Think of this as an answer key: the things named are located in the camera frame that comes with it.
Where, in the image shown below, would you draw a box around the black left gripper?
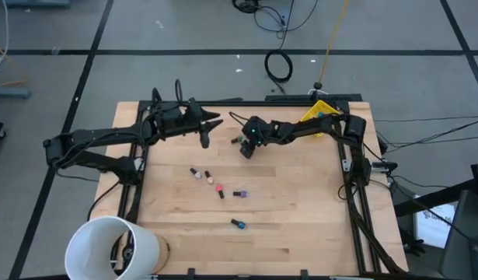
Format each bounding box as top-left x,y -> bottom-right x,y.
155,96 -> 224,151

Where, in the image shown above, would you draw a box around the yellow plastic basket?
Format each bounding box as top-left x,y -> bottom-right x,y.
300,100 -> 340,138

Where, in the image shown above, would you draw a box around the black beam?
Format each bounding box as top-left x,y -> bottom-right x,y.
393,177 -> 476,218

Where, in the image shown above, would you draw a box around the black glove-like object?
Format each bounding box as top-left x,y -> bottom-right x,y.
402,232 -> 427,257

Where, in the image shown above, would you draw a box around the white printed box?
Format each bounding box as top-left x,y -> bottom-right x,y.
413,203 -> 456,250

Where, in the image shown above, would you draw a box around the grey floor bar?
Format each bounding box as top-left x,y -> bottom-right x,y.
3,0 -> 72,8
0,86 -> 32,100

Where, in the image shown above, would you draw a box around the black aluminium table frame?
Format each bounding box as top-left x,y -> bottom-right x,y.
116,87 -> 383,280

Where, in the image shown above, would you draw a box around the coiled black cable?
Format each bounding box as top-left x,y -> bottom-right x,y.
263,49 -> 294,96

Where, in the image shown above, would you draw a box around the yellow cable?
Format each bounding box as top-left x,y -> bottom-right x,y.
318,0 -> 351,85

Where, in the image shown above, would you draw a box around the tangled black cables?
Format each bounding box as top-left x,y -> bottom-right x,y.
231,0 -> 320,40

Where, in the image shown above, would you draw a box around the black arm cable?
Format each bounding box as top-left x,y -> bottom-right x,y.
85,179 -> 122,222

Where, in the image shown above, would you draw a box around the black cable bundle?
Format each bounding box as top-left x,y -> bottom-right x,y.
341,182 -> 406,275

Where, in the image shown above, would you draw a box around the orange cable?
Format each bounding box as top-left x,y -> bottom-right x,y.
0,38 -> 29,89

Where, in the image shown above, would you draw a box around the white cable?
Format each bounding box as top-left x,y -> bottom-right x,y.
0,0 -> 10,75

